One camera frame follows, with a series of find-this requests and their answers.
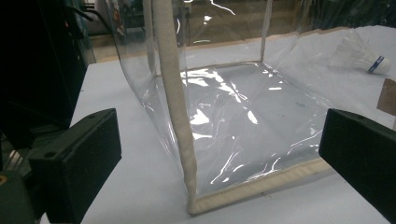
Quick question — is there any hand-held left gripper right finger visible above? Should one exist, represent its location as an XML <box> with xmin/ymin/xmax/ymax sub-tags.
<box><xmin>318</xmin><ymin>107</ymin><xmax>396</xmax><ymax>224</ymax></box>

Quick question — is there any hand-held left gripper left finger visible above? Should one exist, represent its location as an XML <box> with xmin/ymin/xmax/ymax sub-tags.
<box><xmin>28</xmin><ymin>107</ymin><xmax>122</xmax><ymax>224</ymax></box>

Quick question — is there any white feather shuttlecock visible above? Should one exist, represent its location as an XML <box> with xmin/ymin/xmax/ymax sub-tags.
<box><xmin>329</xmin><ymin>28</ymin><xmax>392</xmax><ymax>76</ymax></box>

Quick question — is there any clear plastic bag beige trim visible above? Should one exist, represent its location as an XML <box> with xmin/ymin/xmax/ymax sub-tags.
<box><xmin>105</xmin><ymin>0</ymin><xmax>349</xmax><ymax>217</ymax></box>

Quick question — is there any brown cardboard piece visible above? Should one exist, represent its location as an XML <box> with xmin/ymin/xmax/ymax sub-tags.
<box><xmin>376</xmin><ymin>77</ymin><xmax>396</xmax><ymax>117</ymax></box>

